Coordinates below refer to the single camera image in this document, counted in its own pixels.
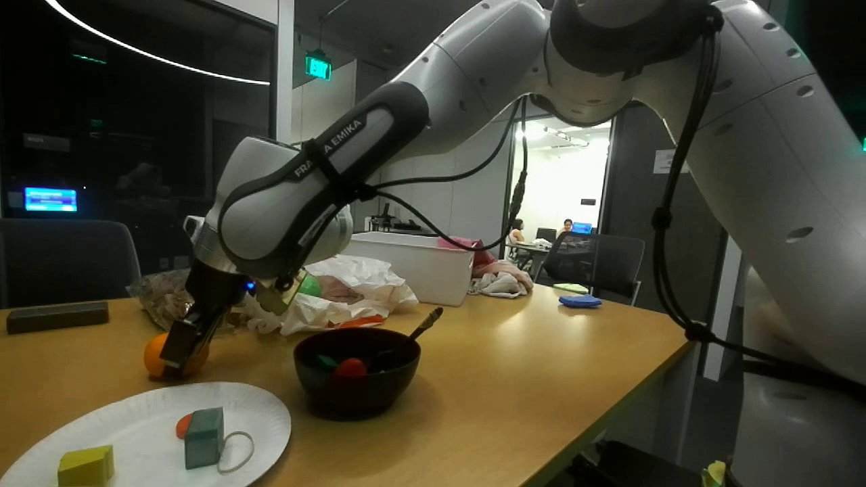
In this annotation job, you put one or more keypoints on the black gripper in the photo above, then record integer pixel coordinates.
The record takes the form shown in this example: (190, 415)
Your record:
(216, 291)

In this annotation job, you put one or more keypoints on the orange toy fruit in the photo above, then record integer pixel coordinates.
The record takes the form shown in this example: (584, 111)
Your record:
(154, 357)

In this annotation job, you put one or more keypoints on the green toy fruit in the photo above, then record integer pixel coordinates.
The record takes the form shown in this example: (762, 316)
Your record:
(313, 284)

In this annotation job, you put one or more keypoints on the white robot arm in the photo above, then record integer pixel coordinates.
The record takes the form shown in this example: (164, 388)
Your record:
(450, 81)

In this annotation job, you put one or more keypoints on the brown crinkled snack bag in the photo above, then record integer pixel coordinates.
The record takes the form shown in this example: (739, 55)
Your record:
(164, 299)

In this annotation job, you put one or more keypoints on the small orange toy piece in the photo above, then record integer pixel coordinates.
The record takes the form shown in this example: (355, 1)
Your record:
(183, 426)

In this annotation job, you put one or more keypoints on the small teal toy block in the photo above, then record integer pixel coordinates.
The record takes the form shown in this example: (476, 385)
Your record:
(324, 364)

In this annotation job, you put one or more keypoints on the red toy piece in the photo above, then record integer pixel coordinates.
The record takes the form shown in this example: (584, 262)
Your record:
(352, 369)

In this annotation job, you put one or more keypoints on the yellow toy block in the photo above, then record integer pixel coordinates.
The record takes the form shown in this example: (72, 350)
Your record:
(86, 465)

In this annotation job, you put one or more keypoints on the white orange plastic bag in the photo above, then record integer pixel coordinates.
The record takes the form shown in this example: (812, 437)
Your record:
(361, 288)

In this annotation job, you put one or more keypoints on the white round plate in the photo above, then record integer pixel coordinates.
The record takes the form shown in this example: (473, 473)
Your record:
(136, 423)

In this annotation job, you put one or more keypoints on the long black block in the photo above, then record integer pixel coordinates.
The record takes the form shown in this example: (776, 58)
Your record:
(56, 316)

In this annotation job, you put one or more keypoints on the dark office chair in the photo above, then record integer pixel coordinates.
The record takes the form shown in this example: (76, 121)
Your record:
(63, 259)

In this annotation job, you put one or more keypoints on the black bowl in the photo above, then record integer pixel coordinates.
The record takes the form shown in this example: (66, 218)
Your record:
(355, 396)

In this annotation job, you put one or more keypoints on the spoon in bowl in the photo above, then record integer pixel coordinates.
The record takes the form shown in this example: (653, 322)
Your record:
(425, 322)

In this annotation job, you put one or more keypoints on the white plastic bin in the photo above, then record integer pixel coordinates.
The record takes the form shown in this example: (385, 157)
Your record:
(423, 265)

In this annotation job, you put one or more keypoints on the curved ceiling light strip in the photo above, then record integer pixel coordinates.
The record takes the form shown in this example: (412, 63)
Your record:
(164, 61)

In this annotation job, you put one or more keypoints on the dark pink cloth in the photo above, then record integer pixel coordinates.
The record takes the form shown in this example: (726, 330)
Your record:
(458, 245)

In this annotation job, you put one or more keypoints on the green exit sign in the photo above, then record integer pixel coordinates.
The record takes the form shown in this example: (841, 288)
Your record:
(317, 65)

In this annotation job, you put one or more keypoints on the grey white cloth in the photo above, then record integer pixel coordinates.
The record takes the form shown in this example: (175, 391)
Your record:
(499, 288)

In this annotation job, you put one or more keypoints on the light pink cloth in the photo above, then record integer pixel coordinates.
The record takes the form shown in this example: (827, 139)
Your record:
(516, 270)

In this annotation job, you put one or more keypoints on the pale green flat object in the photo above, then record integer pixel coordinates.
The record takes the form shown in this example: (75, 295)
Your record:
(570, 288)

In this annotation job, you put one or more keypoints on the person in background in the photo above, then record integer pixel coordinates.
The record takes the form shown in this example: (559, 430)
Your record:
(565, 227)

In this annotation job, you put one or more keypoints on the flat blue object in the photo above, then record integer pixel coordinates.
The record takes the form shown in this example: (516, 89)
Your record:
(581, 301)

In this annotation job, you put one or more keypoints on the black mesh office chair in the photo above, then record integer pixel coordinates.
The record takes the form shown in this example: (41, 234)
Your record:
(614, 259)

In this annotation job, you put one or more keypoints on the small yellow green item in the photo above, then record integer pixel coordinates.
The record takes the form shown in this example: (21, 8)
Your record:
(716, 473)

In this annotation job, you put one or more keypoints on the blue lit wall screen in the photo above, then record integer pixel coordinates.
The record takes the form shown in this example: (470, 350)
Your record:
(51, 199)

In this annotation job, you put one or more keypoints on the white paper wall notice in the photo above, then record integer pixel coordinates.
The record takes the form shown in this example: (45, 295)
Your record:
(669, 161)

